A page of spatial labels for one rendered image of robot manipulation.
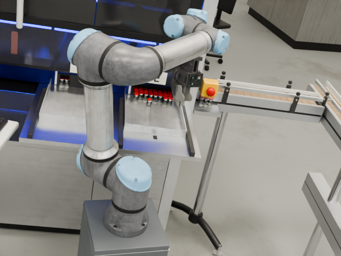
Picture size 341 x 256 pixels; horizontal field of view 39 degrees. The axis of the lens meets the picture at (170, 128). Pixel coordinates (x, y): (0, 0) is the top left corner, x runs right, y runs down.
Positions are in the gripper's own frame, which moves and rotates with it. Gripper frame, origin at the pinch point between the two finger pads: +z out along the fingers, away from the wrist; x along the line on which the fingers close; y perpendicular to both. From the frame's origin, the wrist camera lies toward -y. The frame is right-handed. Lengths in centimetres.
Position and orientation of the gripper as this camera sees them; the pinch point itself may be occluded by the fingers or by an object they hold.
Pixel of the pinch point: (177, 103)
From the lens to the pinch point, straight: 182.2
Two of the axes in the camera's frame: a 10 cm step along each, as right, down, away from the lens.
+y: 5.6, 3.5, -7.5
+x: 8.1, -0.6, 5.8
